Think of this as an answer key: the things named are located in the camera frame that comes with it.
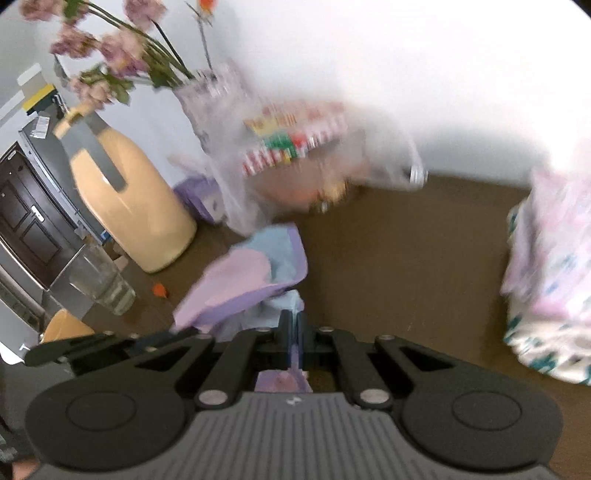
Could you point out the clear drinking glass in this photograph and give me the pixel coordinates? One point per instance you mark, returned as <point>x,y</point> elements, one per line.
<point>93,273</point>

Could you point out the plastic bag of oranges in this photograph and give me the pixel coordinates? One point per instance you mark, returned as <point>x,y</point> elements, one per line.
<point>300,155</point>

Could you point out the yellow ceramic mug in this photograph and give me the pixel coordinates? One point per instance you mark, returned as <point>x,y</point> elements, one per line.
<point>63,325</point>

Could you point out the folded floral clothes stack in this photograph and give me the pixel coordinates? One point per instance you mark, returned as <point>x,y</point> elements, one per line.
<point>547,280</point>

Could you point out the pink flower bouquet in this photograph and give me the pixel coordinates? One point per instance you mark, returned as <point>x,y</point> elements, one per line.
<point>132,49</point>

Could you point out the pink blue purple garment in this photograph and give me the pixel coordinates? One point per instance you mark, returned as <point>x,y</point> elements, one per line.
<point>249,287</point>

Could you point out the cream thermos jug grey handle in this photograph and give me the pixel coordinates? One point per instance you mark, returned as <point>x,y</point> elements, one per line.
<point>124,191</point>

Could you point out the wrapped flower vase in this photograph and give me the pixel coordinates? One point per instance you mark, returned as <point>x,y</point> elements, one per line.
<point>215,103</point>

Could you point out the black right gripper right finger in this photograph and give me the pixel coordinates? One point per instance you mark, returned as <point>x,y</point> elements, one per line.
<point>338,352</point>

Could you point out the small orange peel piece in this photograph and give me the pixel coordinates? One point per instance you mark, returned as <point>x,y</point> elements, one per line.
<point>159,290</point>

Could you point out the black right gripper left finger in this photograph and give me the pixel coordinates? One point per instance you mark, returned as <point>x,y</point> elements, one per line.
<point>239,362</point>

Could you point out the purple tissue box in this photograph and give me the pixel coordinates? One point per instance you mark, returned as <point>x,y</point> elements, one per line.
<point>202,198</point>

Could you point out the dark brown door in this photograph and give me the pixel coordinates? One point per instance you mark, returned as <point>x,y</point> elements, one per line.
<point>33,226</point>

